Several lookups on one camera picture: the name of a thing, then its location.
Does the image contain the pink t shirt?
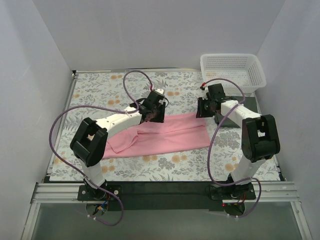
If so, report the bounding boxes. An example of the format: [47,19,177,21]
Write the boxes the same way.
[102,112,211,159]

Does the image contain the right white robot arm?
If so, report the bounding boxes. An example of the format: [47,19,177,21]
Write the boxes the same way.
[196,82,281,199]

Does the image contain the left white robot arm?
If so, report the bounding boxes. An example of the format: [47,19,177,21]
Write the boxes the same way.
[70,89,166,200]

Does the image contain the folded dark green t shirt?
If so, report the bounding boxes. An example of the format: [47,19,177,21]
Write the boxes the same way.
[214,96,261,128]

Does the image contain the white plastic basket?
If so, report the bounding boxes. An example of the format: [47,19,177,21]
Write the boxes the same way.
[200,53,267,94]

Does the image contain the floral patterned table mat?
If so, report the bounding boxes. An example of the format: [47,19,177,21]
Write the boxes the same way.
[49,69,286,183]

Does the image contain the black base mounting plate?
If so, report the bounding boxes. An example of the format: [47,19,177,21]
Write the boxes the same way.
[77,181,258,212]

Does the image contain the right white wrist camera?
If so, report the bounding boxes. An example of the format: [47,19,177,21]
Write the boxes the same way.
[202,87,210,100]

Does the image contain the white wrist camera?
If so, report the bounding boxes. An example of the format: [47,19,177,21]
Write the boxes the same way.
[153,88,166,105]
[202,87,210,100]

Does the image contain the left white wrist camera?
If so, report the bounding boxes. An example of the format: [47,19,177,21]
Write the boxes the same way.
[153,88,166,105]

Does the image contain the aluminium table frame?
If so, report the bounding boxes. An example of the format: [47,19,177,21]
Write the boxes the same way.
[21,69,313,240]

